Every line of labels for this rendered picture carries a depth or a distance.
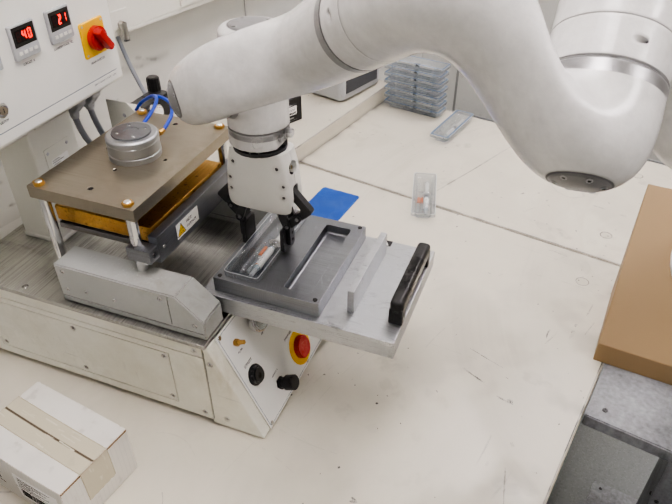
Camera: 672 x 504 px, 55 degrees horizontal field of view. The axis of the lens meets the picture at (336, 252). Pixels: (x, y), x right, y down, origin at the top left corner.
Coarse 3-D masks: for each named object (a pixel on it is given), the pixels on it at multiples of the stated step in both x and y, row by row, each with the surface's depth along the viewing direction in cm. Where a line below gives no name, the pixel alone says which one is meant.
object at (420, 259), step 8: (416, 248) 96; (424, 248) 96; (416, 256) 95; (424, 256) 95; (408, 264) 93; (416, 264) 93; (424, 264) 95; (408, 272) 92; (416, 272) 92; (408, 280) 90; (416, 280) 92; (400, 288) 89; (408, 288) 89; (400, 296) 87; (408, 296) 88; (392, 304) 87; (400, 304) 86; (392, 312) 88; (400, 312) 87; (392, 320) 88; (400, 320) 88
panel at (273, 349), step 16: (240, 320) 98; (224, 336) 95; (240, 336) 98; (256, 336) 101; (272, 336) 104; (288, 336) 108; (224, 352) 94; (240, 352) 97; (256, 352) 100; (272, 352) 104; (288, 352) 108; (240, 368) 97; (272, 368) 103; (288, 368) 107; (304, 368) 111; (256, 384) 99; (272, 384) 103; (256, 400) 99; (272, 400) 102; (272, 416) 102
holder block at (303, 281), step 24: (312, 216) 106; (312, 240) 100; (336, 240) 103; (360, 240) 102; (288, 264) 95; (312, 264) 98; (336, 264) 95; (216, 288) 94; (240, 288) 92; (264, 288) 91; (288, 288) 91; (312, 288) 93; (312, 312) 90
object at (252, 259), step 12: (276, 216) 104; (264, 228) 101; (276, 228) 101; (252, 240) 99; (264, 240) 99; (276, 240) 99; (240, 252) 96; (252, 252) 96; (264, 252) 96; (276, 252) 96; (228, 264) 94; (240, 264) 94; (252, 264) 94; (264, 264) 94; (252, 276) 92
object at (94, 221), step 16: (208, 160) 107; (192, 176) 103; (208, 176) 104; (176, 192) 99; (192, 192) 100; (64, 208) 96; (160, 208) 96; (176, 208) 97; (64, 224) 98; (80, 224) 97; (96, 224) 96; (112, 224) 94; (144, 224) 92; (128, 240) 95; (144, 240) 94
